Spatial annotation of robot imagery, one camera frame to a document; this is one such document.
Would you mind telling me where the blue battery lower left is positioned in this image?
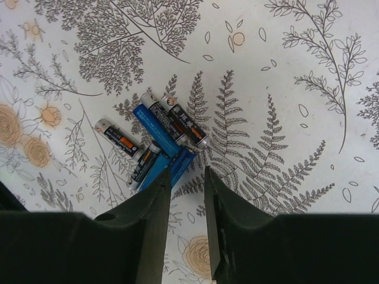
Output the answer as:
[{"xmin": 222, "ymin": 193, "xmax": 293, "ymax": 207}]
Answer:
[{"xmin": 139, "ymin": 153, "xmax": 172, "ymax": 192}]

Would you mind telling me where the blue battery diagonal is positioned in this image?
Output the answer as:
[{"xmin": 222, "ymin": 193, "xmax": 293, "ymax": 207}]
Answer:
[{"xmin": 133, "ymin": 104, "xmax": 181, "ymax": 158}]

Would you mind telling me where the black orange battery middle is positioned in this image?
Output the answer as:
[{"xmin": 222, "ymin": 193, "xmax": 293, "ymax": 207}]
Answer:
[{"xmin": 140, "ymin": 91, "xmax": 187, "ymax": 145}]

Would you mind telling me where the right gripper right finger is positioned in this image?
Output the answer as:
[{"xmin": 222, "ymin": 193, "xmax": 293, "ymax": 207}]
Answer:
[{"xmin": 204, "ymin": 167, "xmax": 378, "ymax": 283}]

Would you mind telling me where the black orange battery lower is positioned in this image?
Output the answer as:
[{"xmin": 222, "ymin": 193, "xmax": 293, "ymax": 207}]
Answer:
[{"xmin": 127, "ymin": 140, "xmax": 161, "ymax": 191}]

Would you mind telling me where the black orange battery right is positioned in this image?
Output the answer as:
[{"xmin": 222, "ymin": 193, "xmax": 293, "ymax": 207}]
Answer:
[{"xmin": 160, "ymin": 94, "xmax": 209, "ymax": 149}]

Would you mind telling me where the blue AA battery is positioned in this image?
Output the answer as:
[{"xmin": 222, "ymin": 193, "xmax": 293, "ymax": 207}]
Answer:
[{"xmin": 170, "ymin": 147, "xmax": 196, "ymax": 188}]

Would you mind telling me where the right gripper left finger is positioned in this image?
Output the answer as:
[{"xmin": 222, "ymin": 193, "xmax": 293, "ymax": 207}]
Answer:
[{"xmin": 1, "ymin": 169, "xmax": 171, "ymax": 283}]

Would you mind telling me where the black orange battery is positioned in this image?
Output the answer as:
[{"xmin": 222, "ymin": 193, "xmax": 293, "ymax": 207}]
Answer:
[
  {"xmin": 127, "ymin": 140, "xmax": 161, "ymax": 191},
  {"xmin": 95, "ymin": 118, "xmax": 143, "ymax": 162},
  {"xmin": 160, "ymin": 94, "xmax": 209, "ymax": 149},
  {"xmin": 140, "ymin": 91, "xmax": 187, "ymax": 145}
]

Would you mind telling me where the floral patterned table mat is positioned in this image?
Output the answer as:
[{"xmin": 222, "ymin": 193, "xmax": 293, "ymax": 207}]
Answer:
[{"xmin": 1, "ymin": 1, "xmax": 378, "ymax": 283}]

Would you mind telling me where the black orange battery left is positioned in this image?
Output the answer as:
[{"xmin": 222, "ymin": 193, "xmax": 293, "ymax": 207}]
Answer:
[{"xmin": 95, "ymin": 118, "xmax": 143, "ymax": 162}]

